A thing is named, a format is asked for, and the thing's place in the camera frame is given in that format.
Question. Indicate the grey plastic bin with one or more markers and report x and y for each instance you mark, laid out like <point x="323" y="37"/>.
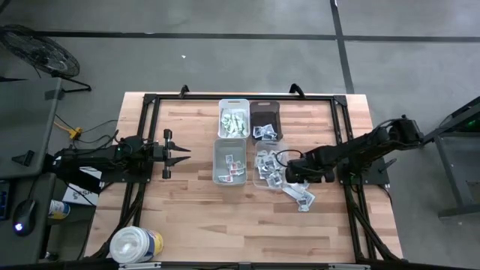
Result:
<point x="221" y="148"/>

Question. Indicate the white plastic bin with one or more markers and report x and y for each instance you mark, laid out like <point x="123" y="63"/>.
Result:
<point x="234" y="104"/>

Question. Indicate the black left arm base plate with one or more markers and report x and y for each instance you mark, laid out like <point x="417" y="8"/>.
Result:
<point x="138" y="176"/>

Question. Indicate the red and white packet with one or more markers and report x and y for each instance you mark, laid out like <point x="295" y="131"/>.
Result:
<point x="229" y="159"/>
<point x="225" y="179"/>
<point x="240" y="172"/>
<point x="236" y="165"/>

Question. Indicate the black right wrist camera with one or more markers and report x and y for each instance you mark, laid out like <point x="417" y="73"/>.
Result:
<point x="330" y="176"/>

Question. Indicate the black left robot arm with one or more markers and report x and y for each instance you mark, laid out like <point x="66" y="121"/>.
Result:
<point x="97" y="159"/>

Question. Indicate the grey desk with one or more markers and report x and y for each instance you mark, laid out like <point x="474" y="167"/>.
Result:
<point x="26" y="183"/>
<point x="26" y="120"/>

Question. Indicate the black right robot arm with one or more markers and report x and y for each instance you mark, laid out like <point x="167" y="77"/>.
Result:
<point x="367" y="148"/>

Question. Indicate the white wipes tub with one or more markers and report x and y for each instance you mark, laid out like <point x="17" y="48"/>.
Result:
<point x="131" y="245"/>

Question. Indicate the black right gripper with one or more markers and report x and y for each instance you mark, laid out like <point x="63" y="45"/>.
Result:
<point x="303" y="168"/>

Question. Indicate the grey metal stand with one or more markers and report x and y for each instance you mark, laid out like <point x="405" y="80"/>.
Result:
<point x="465" y="180"/>

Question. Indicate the black floor fan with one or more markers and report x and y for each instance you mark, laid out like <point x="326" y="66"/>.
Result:
<point x="41" y="52"/>

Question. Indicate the yellow power connector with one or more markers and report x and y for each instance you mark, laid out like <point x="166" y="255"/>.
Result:
<point x="76" y="132"/>

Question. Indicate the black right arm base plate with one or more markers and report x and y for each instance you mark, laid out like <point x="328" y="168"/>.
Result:
<point x="375" y="178"/>

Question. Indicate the dark brown plastic bin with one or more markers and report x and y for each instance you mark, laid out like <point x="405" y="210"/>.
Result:
<point x="264" y="114"/>

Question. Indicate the white printed box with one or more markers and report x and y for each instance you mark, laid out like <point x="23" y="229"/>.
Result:
<point x="80" y="195"/>

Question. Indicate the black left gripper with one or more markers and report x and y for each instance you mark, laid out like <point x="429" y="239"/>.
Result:
<point x="163" y="153"/>

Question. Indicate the blue and white can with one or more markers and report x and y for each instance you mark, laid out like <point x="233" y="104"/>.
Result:
<point x="59" y="209"/>

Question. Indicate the silver bracket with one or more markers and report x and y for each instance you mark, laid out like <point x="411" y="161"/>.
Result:
<point x="138" y="266"/>
<point x="348" y="267"/>

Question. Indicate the clear plastic bin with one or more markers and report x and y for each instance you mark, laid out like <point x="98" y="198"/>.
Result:
<point x="258" y="184"/>

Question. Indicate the black computer mouse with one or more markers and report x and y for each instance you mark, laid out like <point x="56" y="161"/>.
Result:
<point x="24" y="217"/>

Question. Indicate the black desk leg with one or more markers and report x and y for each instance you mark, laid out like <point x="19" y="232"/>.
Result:
<point x="80" y="182"/>

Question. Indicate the black desk bracket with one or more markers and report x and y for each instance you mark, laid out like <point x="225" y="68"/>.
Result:
<point x="24" y="157"/>

